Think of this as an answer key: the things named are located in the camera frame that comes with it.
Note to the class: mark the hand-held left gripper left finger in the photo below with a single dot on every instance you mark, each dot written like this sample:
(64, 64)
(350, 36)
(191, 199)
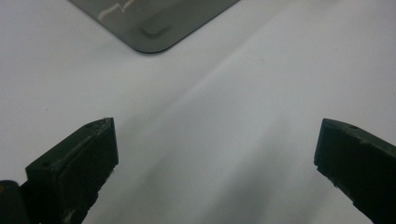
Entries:
(74, 174)

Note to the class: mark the transparent grey plastic box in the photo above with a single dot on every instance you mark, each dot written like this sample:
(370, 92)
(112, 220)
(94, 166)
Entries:
(162, 18)

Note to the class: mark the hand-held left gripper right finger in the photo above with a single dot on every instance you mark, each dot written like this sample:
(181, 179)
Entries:
(361, 165)

